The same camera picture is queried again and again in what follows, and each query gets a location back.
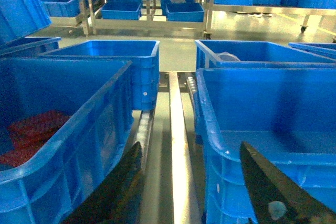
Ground large blue plastic crate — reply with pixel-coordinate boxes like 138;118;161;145
196;68;335;223

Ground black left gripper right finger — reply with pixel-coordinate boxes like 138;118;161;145
239;141;335;223

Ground blue crate on shelf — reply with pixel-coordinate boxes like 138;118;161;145
1;58;133;223

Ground blue crate with plastic bag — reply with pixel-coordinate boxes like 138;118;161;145
195;40;335;69

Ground blue crate behind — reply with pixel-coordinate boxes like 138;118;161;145
38;40;160;111

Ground distant blue crate right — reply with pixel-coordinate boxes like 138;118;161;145
161;0;204;23

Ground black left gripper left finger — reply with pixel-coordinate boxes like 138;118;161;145
62;142;144;223

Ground blue crate far left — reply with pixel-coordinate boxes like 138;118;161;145
1;0;61;58

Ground distant blue crate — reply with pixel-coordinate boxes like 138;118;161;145
161;0;204;23
101;0;143;20

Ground steel divider rail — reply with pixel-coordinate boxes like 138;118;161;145
168;71;200;223

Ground red items in crate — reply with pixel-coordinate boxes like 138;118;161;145
1;110;71;169

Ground steel rack in background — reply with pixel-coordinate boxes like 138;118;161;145
49;0;218;36

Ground white roller track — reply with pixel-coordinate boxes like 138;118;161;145
133;110;155;156

